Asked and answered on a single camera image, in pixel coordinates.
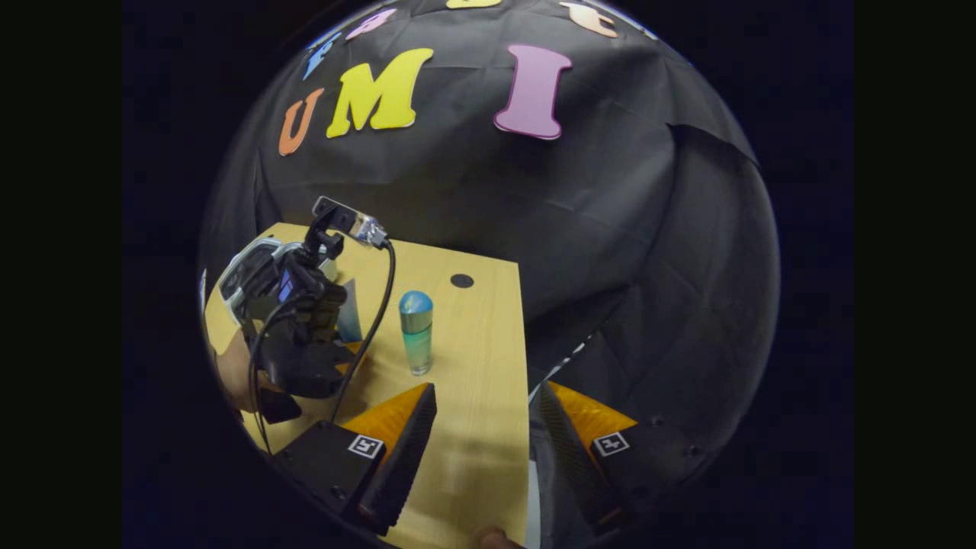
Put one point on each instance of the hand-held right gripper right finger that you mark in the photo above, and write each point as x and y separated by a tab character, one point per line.
568	450

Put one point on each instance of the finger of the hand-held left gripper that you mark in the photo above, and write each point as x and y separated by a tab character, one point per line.
349	362

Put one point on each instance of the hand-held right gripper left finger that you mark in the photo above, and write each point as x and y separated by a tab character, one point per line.
404	457

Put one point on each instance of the blue skin care bottle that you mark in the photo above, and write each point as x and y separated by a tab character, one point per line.
416	335

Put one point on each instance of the white suitcase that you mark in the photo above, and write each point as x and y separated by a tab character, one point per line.
244	263

